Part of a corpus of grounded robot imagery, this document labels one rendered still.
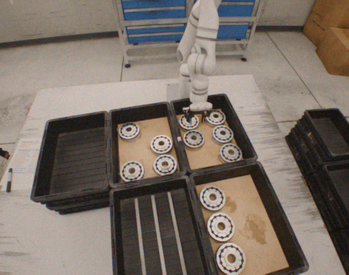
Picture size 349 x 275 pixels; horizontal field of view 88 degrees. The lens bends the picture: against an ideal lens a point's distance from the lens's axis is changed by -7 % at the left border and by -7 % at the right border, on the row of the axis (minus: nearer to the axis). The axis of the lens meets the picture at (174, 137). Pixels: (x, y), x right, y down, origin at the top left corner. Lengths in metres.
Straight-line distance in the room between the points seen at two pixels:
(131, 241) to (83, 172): 0.37
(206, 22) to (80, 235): 0.98
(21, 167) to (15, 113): 1.64
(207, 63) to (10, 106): 2.64
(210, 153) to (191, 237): 0.38
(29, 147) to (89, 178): 0.55
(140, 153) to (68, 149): 0.36
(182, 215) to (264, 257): 0.33
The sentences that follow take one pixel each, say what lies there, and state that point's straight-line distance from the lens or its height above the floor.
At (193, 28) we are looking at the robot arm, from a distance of 0.88.
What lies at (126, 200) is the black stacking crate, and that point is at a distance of 0.85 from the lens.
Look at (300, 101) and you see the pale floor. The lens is 2.78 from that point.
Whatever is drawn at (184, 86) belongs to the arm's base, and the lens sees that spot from 1.11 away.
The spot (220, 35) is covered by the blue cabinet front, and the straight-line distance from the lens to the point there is 2.82.
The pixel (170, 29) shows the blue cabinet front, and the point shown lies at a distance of 2.66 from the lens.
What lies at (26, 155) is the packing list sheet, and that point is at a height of 0.70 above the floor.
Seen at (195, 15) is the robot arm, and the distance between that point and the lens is 0.85.
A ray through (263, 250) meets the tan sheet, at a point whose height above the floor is 0.83.
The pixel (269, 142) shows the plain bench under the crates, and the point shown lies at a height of 0.70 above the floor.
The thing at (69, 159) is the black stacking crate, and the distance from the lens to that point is 1.03.
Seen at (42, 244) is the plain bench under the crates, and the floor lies 0.70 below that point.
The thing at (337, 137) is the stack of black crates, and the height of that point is 0.49.
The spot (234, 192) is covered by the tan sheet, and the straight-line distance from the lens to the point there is 0.87.
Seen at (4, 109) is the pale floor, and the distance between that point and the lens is 3.05.
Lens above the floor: 1.62
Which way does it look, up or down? 55 degrees down
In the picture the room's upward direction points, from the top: straight up
